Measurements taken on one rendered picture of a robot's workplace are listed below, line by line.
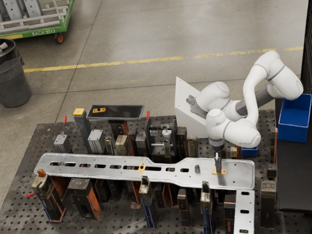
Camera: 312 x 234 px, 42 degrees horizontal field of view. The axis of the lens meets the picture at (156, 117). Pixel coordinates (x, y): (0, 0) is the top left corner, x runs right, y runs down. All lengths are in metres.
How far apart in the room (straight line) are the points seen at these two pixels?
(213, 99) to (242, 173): 0.70
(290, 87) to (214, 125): 0.59
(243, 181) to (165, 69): 2.90
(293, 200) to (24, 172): 1.93
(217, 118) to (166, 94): 2.61
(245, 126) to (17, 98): 3.50
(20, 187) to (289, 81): 1.97
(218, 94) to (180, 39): 2.82
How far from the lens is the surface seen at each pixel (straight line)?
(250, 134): 2.03
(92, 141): 2.62
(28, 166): 3.25
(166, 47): 5.49
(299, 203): 2.26
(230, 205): 2.29
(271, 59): 2.45
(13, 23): 6.50
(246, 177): 2.39
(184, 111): 2.88
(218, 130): 2.08
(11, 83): 4.95
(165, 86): 4.77
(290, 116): 2.71
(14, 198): 3.07
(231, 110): 2.86
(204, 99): 2.91
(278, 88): 2.48
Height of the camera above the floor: 2.82
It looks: 40 degrees down
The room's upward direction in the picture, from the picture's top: 11 degrees counter-clockwise
